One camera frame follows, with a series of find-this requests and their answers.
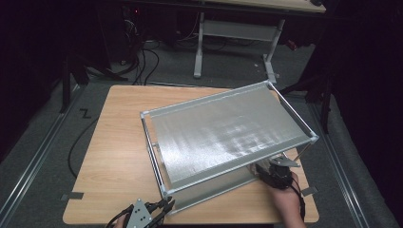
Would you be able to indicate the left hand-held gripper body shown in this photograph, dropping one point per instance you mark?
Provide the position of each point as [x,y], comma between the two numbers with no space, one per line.
[139,215]

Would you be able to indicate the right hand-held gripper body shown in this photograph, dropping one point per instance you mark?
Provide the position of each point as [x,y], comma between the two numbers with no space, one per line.
[278,175]

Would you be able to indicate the person's left hand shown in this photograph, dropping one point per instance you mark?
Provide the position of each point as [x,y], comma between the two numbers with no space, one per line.
[119,223]

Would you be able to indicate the grey tape strip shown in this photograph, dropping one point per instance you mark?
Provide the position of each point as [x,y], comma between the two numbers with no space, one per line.
[309,191]
[72,195]

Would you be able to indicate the black metal stand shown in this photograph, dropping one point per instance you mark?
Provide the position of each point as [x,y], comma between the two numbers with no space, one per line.
[325,104]
[66,85]

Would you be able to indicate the small red thing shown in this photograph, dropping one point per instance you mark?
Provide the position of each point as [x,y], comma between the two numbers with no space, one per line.
[292,45]

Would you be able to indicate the desk with white metal legs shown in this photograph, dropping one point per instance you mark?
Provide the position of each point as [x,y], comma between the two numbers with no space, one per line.
[240,30]

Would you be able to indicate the small black device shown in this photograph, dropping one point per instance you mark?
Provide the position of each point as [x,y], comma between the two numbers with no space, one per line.
[316,2]

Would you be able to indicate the metal floor rail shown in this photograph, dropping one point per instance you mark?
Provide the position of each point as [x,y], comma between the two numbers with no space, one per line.
[31,166]
[340,174]

